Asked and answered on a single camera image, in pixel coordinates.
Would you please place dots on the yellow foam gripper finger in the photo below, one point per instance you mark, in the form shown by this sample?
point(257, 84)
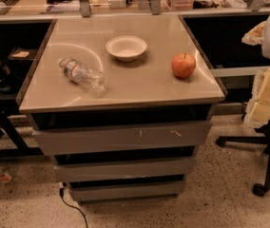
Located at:
point(257, 112)

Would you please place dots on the grey drawer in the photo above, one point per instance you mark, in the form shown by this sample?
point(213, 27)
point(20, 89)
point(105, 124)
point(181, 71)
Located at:
point(118, 170)
point(121, 137)
point(128, 191)

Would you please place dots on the grey top drawer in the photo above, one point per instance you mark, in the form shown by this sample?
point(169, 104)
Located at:
point(121, 137)

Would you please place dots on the grey drawer cabinet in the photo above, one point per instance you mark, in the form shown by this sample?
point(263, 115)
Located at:
point(144, 91)

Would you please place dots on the grey bottom drawer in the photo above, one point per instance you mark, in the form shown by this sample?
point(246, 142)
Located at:
point(128, 191)

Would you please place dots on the red apple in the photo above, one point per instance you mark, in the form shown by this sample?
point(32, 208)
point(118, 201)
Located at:
point(183, 65)

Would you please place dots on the white paper bowl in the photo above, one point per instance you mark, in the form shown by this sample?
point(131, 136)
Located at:
point(126, 48)

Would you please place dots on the clear plastic water bottle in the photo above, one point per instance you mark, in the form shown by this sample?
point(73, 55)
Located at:
point(91, 79)

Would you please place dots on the small bottle on floor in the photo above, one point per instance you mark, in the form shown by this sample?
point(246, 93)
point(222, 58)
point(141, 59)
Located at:
point(5, 175)

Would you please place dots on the black desk frame left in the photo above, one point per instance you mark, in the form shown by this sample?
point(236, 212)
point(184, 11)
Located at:
point(21, 148)

